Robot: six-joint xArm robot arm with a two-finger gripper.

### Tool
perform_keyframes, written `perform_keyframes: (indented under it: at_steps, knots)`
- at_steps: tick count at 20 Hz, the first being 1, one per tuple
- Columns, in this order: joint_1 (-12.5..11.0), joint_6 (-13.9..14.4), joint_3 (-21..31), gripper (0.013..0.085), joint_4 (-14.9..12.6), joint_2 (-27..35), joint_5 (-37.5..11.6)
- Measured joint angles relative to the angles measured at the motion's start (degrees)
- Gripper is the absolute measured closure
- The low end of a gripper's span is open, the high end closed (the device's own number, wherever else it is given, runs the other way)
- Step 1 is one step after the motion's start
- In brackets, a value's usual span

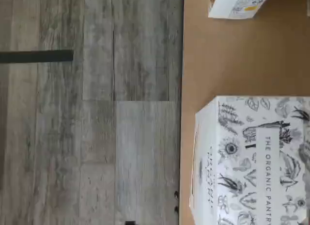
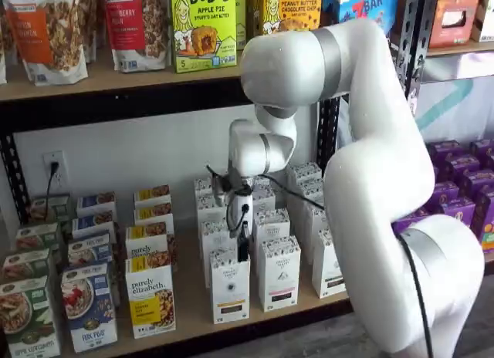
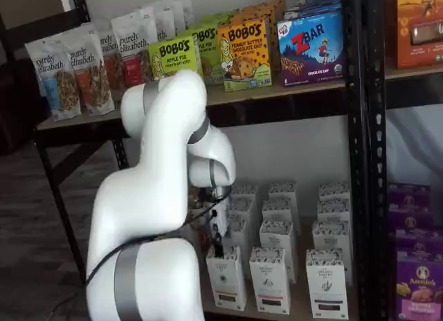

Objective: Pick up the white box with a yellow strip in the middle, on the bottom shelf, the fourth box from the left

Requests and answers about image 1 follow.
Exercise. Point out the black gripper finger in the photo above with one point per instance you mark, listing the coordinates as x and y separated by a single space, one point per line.
130 223

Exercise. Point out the yellow purely elizabeth box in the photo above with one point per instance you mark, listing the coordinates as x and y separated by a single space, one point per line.
232 4

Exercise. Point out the white box yellow strip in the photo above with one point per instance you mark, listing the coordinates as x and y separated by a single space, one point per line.
254 162

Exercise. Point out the black floor strip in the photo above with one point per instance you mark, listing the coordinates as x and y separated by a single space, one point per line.
36 56

